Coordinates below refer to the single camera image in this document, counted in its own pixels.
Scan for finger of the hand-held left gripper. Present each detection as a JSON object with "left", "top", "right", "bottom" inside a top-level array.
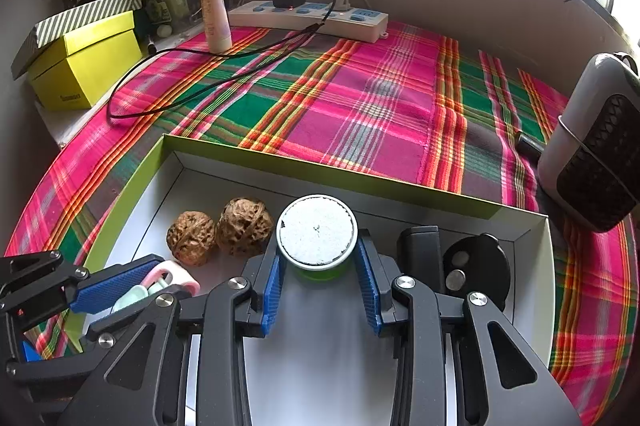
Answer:
[
  {"left": 5, "top": 331, "right": 113, "bottom": 379},
  {"left": 0, "top": 250, "right": 163, "bottom": 314}
]

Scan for smooth-ridged brown walnut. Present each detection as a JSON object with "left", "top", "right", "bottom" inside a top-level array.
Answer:
[{"left": 167, "top": 211, "right": 218, "bottom": 266}]

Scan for green white cardboard box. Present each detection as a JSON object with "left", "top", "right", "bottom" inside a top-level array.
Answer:
[{"left": 65, "top": 133, "right": 556, "bottom": 426}]

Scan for black round case silver studs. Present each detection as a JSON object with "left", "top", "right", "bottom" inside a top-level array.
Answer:
[{"left": 442, "top": 233, "right": 512, "bottom": 312}]

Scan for grey space heater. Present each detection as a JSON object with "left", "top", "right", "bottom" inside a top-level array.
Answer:
[{"left": 537, "top": 52, "right": 640, "bottom": 233}]

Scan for black charger cable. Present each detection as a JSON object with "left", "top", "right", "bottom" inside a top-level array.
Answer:
[{"left": 107, "top": 0, "right": 337, "bottom": 122}]

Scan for pink green plaid tablecloth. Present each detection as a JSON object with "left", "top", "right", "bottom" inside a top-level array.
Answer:
[{"left": 5, "top": 18, "right": 636, "bottom": 426}]

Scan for striped box lid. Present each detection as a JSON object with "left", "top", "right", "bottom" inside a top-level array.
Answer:
[{"left": 11, "top": 0, "right": 143, "bottom": 79}]

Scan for white blue power strip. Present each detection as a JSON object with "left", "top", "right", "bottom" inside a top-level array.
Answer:
[{"left": 228, "top": 0, "right": 390, "bottom": 43}]

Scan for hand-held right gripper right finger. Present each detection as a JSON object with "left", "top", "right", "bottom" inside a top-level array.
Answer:
[{"left": 354, "top": 231, "right": 583, "bottom": 426}]

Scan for yellow cardboard box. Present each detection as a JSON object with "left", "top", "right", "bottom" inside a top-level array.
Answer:
[{"left": 27, "top": 10, "right": 143, "bottom": 111}]

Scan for cream cosmetic tube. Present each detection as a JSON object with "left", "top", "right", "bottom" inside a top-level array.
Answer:
[{"left": 199, "top": 0, "right": 232, "bottom": 54}]

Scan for knobbly brown walnut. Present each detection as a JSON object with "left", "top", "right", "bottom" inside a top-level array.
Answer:
[{"left": 216, "top": 197, "right": 273, "bottom": 255}]

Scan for green spool white cap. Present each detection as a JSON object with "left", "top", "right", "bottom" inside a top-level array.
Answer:
[{"left": 276, "top": 195, "right": 359, "bottom": 287}]

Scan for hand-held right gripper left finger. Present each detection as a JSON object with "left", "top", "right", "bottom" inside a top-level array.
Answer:
[{"left": 59, "top": 248, "right": 286, "bottom": 426}]

